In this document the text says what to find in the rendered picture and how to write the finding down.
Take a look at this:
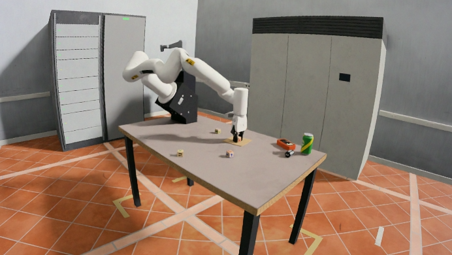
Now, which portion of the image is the tan square mat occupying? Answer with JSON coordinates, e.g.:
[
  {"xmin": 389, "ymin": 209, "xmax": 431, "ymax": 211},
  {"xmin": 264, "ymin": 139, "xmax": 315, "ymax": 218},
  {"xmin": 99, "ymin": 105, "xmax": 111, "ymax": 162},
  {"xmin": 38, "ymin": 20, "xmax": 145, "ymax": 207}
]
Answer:
[{"xmin": 223, "ymin": 136, "xmax": 252, "ymax": 146}]

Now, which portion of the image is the green soda can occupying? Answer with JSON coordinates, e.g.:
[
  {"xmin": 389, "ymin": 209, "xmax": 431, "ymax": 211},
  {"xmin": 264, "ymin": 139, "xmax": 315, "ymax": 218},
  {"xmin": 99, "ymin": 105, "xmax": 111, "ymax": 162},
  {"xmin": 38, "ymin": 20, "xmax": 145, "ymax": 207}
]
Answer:
[{"xmin": 300, "ymin": 133, "xmax": 314, "ymax": 155}]

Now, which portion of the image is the orange digital multimeter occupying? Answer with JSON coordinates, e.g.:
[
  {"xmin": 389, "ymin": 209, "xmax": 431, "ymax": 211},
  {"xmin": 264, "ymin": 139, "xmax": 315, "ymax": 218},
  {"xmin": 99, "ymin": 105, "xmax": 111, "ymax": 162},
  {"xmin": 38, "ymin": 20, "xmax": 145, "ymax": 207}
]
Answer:
[{"xmin": 276, "ymin": 139, "xmax": 296, "ymax": 150}]

